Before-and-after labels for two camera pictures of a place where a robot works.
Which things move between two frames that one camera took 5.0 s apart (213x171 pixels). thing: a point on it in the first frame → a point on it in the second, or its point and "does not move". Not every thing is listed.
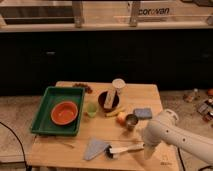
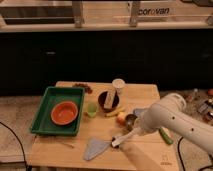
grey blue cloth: [93, 148] does not move
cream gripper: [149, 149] → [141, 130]
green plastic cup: [92, 108] does not move
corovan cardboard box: [148, 12] does not move
